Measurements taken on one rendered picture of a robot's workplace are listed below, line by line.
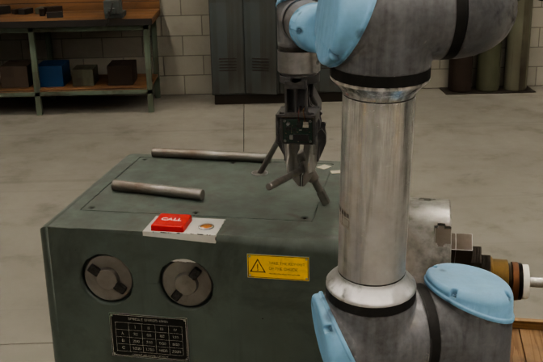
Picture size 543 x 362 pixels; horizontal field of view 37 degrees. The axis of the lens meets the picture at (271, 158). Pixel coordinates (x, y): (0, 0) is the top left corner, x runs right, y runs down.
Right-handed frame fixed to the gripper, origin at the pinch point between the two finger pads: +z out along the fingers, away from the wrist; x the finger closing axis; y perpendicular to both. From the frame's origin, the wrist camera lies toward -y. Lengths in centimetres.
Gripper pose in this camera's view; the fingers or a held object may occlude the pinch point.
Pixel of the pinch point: (301, 178)
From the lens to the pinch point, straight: 149.5
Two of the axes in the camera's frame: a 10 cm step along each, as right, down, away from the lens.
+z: 0.2, 9.6, 2.9
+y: -1.8, 2.9, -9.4
